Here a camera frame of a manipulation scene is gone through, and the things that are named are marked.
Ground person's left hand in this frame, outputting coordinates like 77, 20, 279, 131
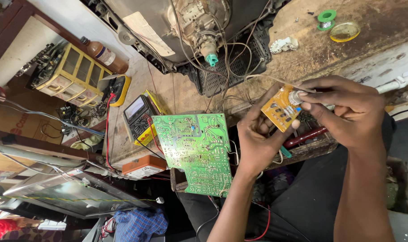
237, 83, 301, 176

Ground person's right hand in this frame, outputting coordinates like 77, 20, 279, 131
297, 75, 388, 150

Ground small orange circuit board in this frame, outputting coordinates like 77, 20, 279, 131
261, 84, 306, 133

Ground white plastic pipe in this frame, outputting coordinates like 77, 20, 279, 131
375, 73, 408, 95

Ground large green circuit board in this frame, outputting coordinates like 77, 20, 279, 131
151, 113, 233, 198

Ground person's black trousers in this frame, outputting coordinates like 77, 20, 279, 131
177, 112, 397, 242

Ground round yellow flux tin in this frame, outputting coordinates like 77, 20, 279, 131
330, 22, 361, 43

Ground black probe lead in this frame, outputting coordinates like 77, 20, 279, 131
134, 136, 167, 161

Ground orange and white box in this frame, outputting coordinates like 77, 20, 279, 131
121, 155, 168, 179

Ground black analog multimeter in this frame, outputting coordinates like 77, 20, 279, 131
123, 89, 171, 147

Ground opened tube television set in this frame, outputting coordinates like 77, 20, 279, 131
79, 0, 292, 99

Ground blue plaid cloth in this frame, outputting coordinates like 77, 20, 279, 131
113, 207, 169, 242

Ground yellow digital multimeter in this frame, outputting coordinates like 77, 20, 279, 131
102, 74, 132, 108

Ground red probe lead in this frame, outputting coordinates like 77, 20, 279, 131
104, 92, 124, 173

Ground brown bottle with label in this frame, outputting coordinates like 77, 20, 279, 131
80, 36, 129, 75

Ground cluster of black electronic parts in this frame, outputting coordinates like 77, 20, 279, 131
57, 102, 108, 136

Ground flat glass display panel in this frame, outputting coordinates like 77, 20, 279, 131
2, 168, 155, 220

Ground yellow drawer organizer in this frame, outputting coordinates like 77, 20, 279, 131
35, 43, 114, 108

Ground grey metal pipe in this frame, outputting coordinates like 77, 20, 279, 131
0, 140, 108, 175

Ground heap of dark circuit boards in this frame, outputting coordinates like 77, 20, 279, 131
15, 40, 69, 90

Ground brown cardboard box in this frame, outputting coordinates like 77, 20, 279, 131
0, 100, 64, 146

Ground red cloth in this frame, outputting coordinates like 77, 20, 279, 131
0, 218, 19, 240

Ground red handled screwdriver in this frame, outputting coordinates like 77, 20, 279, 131
283, 126, 329, 149

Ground thin red wire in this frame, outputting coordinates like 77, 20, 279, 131
244, 203, 272, 242

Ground green solder wire spool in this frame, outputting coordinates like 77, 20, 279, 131
317, 9, 337, 32

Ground grey cable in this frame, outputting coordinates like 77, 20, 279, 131
0, 99, 106, 138

